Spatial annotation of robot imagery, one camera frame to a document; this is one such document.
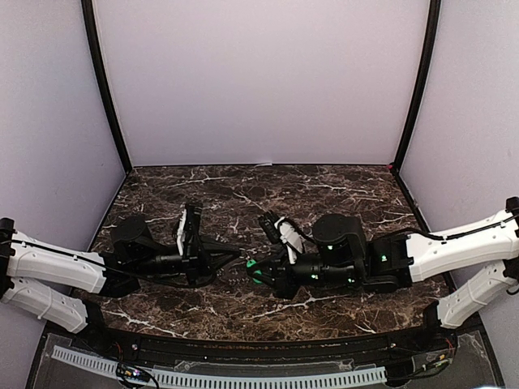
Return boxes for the right black frame post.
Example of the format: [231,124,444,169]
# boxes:
[391,0,442,176]

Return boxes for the left black frame post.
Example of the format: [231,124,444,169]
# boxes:
[80,0,133,175]

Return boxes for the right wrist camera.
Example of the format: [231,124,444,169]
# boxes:
[258,211,304,254]

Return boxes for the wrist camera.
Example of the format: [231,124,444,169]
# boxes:
[175,203,202,256]
[258,211,304,254]

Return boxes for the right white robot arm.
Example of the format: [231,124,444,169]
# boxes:
[247,197,518,352]

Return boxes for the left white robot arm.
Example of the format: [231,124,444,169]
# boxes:
[1,203,241,353]

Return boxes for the green key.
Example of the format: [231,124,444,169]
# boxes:
[246,259,263,284]

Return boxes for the black frame post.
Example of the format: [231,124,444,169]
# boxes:
[80,0,133,175]
[391,0,442,176]

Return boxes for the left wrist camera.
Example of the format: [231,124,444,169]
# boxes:
[175,203,202,256]

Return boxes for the black front rail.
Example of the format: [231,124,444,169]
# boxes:
[107,327,433,361]

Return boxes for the black disc with keyrings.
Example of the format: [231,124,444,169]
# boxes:
[217,251,252,286]

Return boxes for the white slotted cable duct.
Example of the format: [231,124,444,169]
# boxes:
[51,346,388,388]

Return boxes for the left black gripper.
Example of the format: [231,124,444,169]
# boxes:
[131,233,240,285]

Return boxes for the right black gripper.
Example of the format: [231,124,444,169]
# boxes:
[247,248,361,301]

